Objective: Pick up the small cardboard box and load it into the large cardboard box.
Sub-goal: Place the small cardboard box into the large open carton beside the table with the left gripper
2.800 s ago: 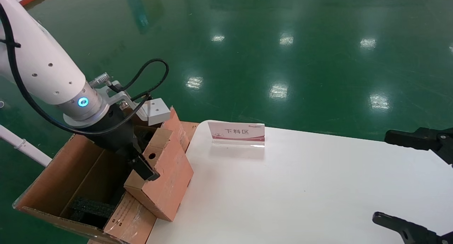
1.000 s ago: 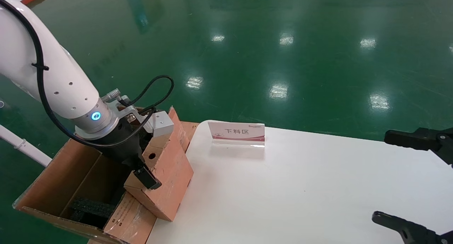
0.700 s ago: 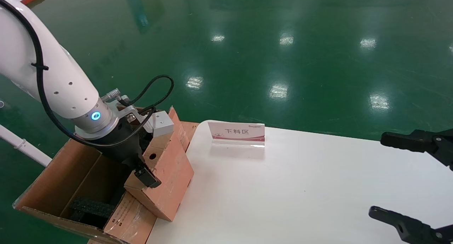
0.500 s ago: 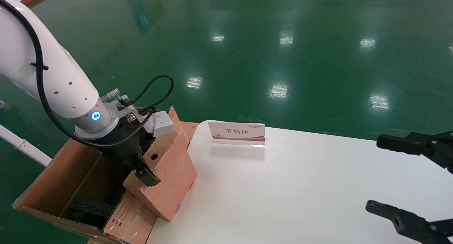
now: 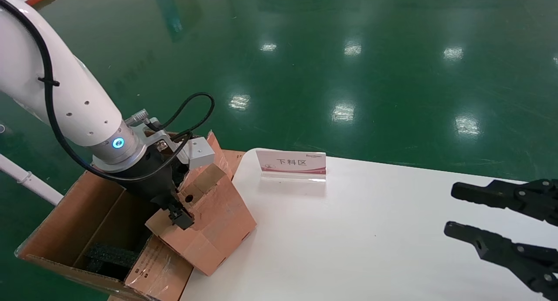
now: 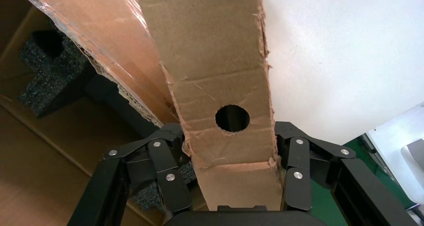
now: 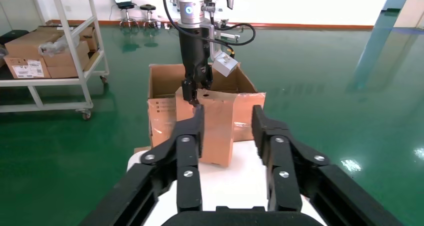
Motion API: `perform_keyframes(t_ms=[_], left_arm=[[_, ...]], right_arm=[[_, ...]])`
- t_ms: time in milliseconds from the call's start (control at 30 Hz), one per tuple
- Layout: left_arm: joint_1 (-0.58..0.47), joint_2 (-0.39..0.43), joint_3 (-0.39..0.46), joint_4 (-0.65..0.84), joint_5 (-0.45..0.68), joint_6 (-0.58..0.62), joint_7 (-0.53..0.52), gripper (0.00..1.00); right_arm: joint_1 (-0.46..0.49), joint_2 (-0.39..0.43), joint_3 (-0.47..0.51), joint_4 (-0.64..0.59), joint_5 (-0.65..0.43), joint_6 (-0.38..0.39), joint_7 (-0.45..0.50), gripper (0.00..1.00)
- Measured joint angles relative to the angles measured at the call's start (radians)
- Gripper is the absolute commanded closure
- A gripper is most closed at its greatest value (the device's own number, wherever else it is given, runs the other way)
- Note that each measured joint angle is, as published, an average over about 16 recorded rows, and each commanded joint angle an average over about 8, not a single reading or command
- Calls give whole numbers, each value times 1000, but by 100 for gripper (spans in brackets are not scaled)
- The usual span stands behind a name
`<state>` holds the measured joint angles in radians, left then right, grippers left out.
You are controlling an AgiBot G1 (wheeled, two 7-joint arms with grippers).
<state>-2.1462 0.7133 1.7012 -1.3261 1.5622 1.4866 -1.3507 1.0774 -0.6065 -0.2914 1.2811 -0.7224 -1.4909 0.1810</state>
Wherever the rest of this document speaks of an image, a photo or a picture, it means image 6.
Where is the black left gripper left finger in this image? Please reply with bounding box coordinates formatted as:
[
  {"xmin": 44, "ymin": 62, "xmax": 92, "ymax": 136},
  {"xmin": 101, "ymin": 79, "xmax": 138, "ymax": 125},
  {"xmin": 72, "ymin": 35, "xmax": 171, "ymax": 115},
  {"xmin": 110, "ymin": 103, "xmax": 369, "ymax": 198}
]
[{"xmin": 67, "ymin": 123, "xmax": 194, "ymax": 226}]

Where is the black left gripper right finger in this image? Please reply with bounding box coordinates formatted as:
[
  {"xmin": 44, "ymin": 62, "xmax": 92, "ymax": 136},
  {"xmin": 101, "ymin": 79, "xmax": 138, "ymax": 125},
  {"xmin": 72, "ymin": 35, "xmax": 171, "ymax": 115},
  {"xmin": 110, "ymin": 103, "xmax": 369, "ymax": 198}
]
[{"xmin": 274, "ymin": 121, "xmax": 412, "ymax": 226}]

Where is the small cardboard box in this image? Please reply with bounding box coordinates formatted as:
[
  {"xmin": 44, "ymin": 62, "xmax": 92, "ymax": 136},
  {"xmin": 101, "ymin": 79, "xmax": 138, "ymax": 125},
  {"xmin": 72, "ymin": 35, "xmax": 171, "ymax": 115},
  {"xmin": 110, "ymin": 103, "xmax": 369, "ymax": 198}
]
[{"xmin": 129, "ymin": 0, "xmax": 286, "ymax": 213}]

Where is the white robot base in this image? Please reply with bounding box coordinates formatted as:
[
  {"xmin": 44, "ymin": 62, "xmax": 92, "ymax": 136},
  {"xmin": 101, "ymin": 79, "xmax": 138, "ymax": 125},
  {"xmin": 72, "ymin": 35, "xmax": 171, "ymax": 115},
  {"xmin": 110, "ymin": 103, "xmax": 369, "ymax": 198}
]
[{"xmin": 365, "ymin": 102, "xmax": 424, "ymax": 215}]

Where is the large open cardboard box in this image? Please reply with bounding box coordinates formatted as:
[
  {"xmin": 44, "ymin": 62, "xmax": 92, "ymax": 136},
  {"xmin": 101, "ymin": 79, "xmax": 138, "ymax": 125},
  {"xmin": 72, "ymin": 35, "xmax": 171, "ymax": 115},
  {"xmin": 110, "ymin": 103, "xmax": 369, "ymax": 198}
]
[{"xmin": 0, "ymin": 0, "xmax": 210, "ymax": 226}]

